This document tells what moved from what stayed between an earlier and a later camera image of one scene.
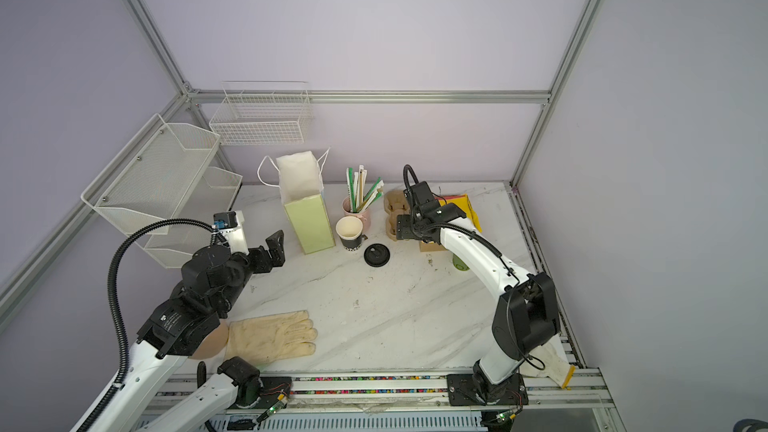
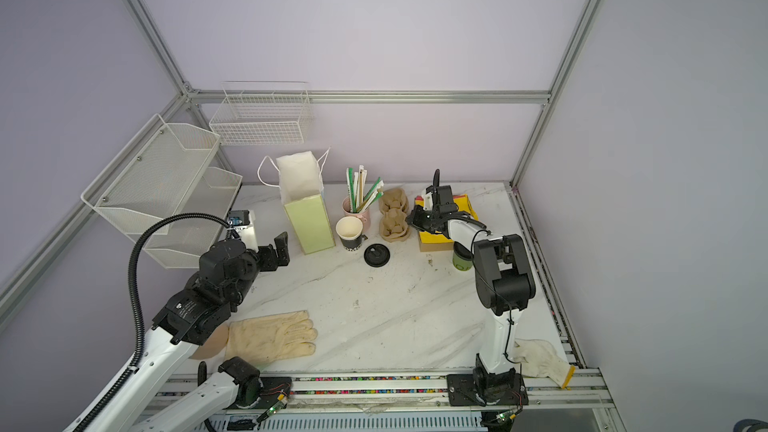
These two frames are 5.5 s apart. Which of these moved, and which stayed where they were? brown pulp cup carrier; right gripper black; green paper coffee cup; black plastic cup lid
Moved: right gripper black
Stayed: black plastic cup lid; brown pulp cup carrier; green paper coffee cup
